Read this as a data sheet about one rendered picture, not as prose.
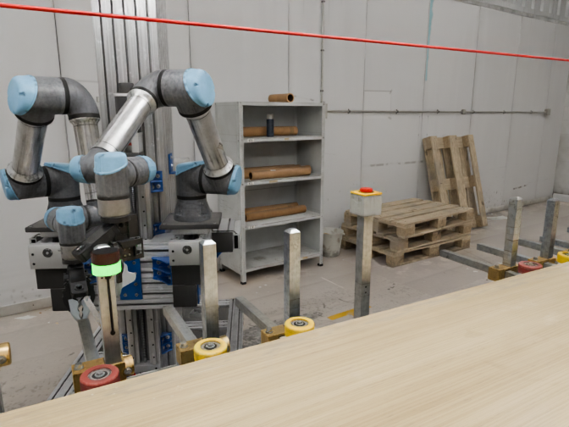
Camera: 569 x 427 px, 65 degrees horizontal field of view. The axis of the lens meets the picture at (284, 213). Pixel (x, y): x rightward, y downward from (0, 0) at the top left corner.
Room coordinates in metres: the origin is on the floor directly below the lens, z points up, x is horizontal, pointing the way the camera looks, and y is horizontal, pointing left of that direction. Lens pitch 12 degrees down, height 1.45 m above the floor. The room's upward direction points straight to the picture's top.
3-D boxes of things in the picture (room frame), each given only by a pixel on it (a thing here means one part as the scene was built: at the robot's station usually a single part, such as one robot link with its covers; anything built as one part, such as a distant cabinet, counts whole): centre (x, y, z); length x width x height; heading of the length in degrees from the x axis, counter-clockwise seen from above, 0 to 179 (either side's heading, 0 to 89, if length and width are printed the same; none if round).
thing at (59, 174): (1.74, 0.87, 1.21); 0.13 x 0.12 x 0.14; 133
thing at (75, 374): (0.97, 0.43, 0.85); 0.13 x 0.06 x 0.05; 119
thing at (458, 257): (1.77, -0.82, 0.84); 0.43 x 0.03 x 0.04; 29
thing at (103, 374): (0.87, 0.40, 0.85); 0.08 x 0.08 x 0.11
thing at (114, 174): (1.09, 0.42, 1.31); 0.09 x 0.08 x 0.11; 165
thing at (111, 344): (0.99, 0.42, 0.92); 0.03 x 0.03 x 0.48; 29
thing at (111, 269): (0.94, 0.39, 1.12); 0.06 x 0.06 x 0.02
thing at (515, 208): (1.71, -0.90, 0.90); 0.03 x 0.03 x 0.48; 29
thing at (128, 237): (1.09, 0.41, 1.15); 0.09 x 0.08 x 0.12; 139
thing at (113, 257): (0.94, 0.39, 1.15); 0.06 x 0.06 x 0.02
